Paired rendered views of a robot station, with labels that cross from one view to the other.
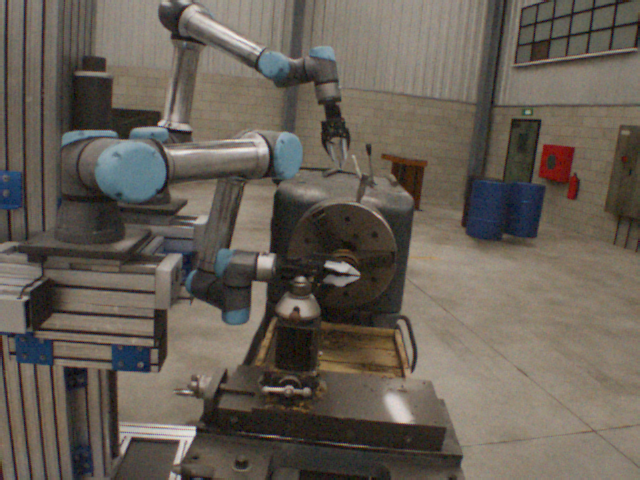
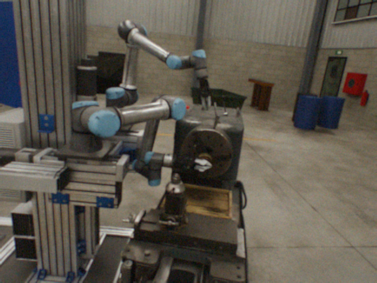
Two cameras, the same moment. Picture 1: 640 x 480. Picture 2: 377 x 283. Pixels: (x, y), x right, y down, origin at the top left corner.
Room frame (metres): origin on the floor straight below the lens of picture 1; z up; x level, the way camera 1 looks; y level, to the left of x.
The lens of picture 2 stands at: (-0.17, -0.10, 1.64)
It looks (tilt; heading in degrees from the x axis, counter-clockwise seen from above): 18 degrees down; 5
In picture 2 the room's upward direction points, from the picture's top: 5 degrees clockwise
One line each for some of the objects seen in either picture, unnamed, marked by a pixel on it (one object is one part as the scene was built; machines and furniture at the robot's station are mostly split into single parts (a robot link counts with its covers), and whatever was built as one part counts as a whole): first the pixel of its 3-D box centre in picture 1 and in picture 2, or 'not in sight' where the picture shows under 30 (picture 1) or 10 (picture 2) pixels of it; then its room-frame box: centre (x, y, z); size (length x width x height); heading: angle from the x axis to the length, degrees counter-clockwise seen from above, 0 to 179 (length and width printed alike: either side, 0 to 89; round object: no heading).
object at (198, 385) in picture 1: (192, 386); (130, 217); (0.82, 0.21, 0.95); 0.07 x 0.04 x 0.04; 88
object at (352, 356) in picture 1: (334, 352); (198, 201); (1.16, -0.06, 0.89); 0.36 x 0.30 x 0.04; 88
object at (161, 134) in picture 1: (149, 148); (115, 98); (1.53, 0.56, 1.33); 0.13 x 0.12 x 0.14; 165
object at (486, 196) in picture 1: (487, 209); (307, 112); (7.68, -2.60, 0.44); 0.59 x 0.59 x 0.88
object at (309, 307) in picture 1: (298, 303); (175, 185); (0.81, 0.03, 1.13); 0.08 x 0.08 x 0.03
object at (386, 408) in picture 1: (323, 402); (186, 227); (0.81, -0.04, 0.95); 0.43 x 0.17 x 0.05; 88
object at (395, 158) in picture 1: (400, 180); (258, 94); (10.51, -1.58, 0.50); 1.61 x 0.44 x 1.00; 14
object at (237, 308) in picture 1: (232, 299); (152, 174); (1.22, 0.21, 0.98); 0.11 x 0.08 x 0.11; 52
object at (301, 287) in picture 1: (300, 285); (175, 178); (0.81, 0.03, 1.17); 0.04 x 0.04 x 0.03
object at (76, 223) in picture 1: (90, 214); (86, 138); (1.03, 0.51, 1.21); 0.15 x 0.15 x 0.10
